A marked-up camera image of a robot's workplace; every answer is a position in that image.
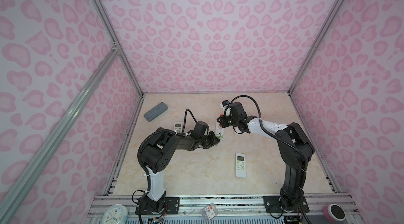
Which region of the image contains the white remote control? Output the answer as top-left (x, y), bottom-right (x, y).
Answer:
top-left (215, 122), bottom-right (224, 139)
top-left (174, 122), bottom-right (183, 133)
top-left (235, 153), bottom-right (246, 178)

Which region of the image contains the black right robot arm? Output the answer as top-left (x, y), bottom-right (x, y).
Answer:
top-left (217, 100), bottom-right (315, 212)

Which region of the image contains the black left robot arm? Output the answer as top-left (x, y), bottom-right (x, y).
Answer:
top-left (137, 121), bottom-right (221, 209)

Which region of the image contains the grey rectangular sponge block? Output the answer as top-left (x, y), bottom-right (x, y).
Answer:
top-left (144, 102), bottom-right (168, 122)

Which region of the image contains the small clear parts box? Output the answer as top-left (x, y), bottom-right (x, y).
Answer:
top-left (201, 203), bottom-right (218, 221)

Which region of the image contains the white analog clock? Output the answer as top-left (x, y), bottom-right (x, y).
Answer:
top-left (101, 204), bottom-right (128, 224)

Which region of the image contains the pink tape roll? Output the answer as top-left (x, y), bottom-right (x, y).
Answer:
top-left (323, 204), bottom-right (346, 222)

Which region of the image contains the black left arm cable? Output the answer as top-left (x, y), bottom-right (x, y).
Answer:
top-left (181, 108), bottom-right (198, 135)

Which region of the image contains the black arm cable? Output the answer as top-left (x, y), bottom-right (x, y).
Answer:
top-left (229, 95), bottom-right (308, 168)
top-left (181, 108), bottom-right (198, 135)

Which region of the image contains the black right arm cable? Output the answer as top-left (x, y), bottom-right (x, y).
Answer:
top-left (229, 95), bottom-right (308, 168)

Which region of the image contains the aluminium front rail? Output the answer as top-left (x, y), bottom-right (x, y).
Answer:
top-left (85, 193), bottom-right (364, 224)

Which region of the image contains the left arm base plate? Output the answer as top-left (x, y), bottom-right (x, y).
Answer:
top-left (135, 196), bottom-right (180, 215)

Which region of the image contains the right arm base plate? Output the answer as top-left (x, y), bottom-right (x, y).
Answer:
top-left (263, 195), bottom-right (310, 214)

